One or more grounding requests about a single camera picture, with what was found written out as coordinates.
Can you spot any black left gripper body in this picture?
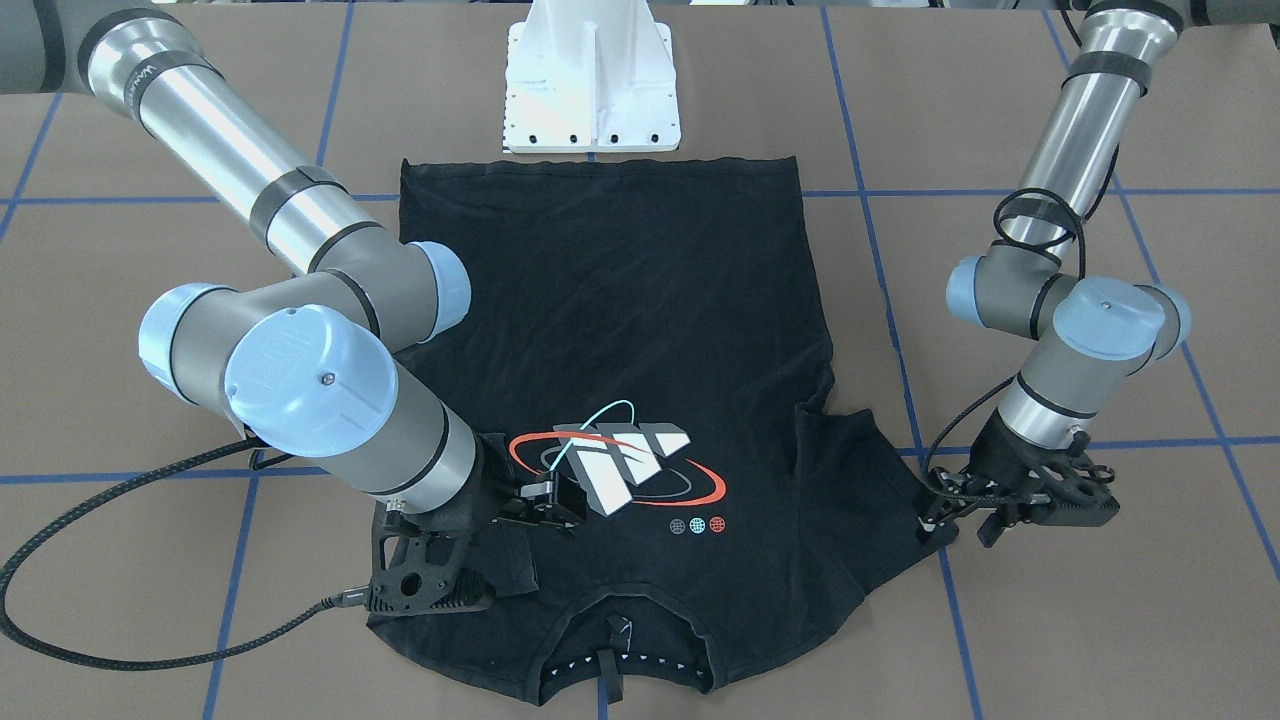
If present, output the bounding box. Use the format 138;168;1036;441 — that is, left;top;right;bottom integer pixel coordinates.
963;413;1050;506

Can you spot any white central pedestal column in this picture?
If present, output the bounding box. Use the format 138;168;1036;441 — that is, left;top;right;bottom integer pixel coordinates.
502;1;682;154

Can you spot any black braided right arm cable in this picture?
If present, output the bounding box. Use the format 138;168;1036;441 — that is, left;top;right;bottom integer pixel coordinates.
0;439;381;669

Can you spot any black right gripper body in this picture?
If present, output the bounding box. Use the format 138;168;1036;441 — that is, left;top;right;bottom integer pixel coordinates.
399;433;525;538

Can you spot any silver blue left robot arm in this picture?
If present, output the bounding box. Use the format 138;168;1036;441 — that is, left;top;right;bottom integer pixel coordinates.
915;1;1277;546

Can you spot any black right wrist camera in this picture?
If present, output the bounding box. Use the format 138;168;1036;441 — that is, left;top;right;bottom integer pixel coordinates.
364;507;495;618

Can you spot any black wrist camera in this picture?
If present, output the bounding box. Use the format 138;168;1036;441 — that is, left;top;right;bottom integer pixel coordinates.
977;450;1120;548
364;507;495;618

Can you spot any black printed t-shirt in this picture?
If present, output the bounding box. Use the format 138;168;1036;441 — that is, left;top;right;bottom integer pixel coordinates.
367;158;955;705

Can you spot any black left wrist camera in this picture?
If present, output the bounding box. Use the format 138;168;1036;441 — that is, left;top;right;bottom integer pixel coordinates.
977;450;1120;548

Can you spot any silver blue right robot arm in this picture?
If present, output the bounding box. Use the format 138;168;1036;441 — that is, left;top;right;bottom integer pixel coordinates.
3;1;586;527

